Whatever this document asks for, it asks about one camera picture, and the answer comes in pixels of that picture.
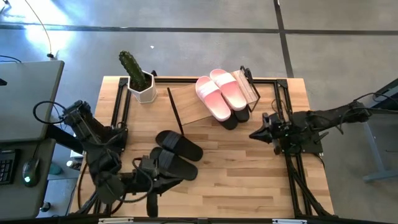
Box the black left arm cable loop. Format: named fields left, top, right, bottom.
left=32, top=100, right=68, bottom=125

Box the wooden shelf black metal frame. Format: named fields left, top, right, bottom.
left=167, top=65, right=261, bottom=135

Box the teal round object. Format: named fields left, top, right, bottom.
left=48, top=162, right=63, bottom=176

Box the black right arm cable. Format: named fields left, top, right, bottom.
left=353, top=91, right=398, bottom=114

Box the black keyboard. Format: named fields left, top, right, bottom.
left=0, top=148, right=18, bottom=186

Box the grey desk top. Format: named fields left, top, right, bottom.
left=0, top=60, right=65, bottom=144

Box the black computer mouse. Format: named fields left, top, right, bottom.
left=21, top=157, right=40, bottom=188

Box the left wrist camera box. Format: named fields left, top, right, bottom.
left=140, top=154, right=157, bottom=171

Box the yellow hanging cable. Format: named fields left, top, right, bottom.
left=24, top=0, right=55, bottom=60

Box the black rubber slide sandal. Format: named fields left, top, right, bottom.
left=149, top=146, right=199, bottom=182
left=155, top=129, right=204, bottom=162

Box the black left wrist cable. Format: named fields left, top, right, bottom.
left=123, top=157, right=155, bottom=203

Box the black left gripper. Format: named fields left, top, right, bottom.
left=132, top=169, right=185, bottom=218

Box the small white-capped bottle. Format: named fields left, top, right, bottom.
left=65, top=159, right=82, bottom=171

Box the black aluminium rig frame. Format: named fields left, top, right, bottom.
left=110, top=76, right=335, bottom=218

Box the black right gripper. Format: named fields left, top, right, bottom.
left=249, top=112, right=292, bottom=156

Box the pink foam slide sandal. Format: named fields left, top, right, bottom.
left=195, top=75, right=233, bottom=123
left=209, top=68, right=248, bottom=111

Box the green cactus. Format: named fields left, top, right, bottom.
left=118, top=50, right=149, bottom=91

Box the white faceted plant pot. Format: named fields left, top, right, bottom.
left=127, top=70, right=158, bottom=104

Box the silver aluminium extrusion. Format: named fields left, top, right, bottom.
left=98, top=217, right=134, bottom=224
left=272, top=218, right=308, bottom=224

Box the grey metal desk leg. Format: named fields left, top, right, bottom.
left=362, top=121, right=398, bottom=184

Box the dark grey desk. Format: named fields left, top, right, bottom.
left=0, top=138, right=57, bottom=222

